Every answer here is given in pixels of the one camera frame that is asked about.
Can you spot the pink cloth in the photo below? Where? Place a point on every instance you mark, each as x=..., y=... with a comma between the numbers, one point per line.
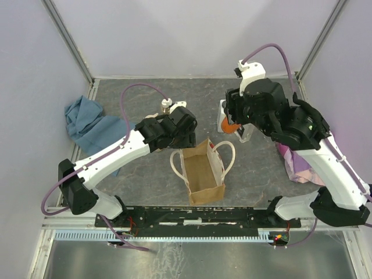
x=298, y=170

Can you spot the blue cloth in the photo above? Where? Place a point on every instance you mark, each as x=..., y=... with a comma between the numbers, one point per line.
x=90, y=128

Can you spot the amber liquid bottle white cap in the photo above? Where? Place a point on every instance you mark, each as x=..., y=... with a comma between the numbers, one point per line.
x=166, y=105

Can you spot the aluminium frame rail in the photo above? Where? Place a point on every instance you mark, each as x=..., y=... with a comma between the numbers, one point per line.
x=61, y=218

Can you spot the burlap watermelon canvas bag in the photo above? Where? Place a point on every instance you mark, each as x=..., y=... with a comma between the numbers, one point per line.
x=202, y=170

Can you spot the white bottle grey cap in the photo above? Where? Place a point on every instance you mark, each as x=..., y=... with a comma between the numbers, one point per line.
x=221, y=114

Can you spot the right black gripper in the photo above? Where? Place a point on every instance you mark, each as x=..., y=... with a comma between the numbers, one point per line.
x=235, y=97

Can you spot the right aluminium corner post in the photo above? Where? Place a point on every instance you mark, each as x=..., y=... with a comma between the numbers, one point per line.
x=321, y=38

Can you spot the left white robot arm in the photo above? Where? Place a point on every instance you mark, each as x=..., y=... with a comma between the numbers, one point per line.
x=79, y=180

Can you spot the aluminium corner post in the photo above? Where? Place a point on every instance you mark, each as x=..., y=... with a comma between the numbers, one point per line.
x=321, y=38
x=54, y=14

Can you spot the clear square bottle black cap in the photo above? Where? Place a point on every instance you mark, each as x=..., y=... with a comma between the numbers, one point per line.
x=245, y=132

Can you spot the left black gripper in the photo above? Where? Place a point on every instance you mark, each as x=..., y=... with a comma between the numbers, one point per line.
x=190, y=140

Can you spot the beige pump lotion bottle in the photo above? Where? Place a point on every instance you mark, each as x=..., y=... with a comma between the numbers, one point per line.
x=153, y=116

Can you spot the left aluminium corner post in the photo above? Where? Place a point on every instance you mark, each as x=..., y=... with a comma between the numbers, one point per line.
x=54, y=14

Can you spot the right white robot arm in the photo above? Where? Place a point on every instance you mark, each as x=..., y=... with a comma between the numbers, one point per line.
x=343, y=199

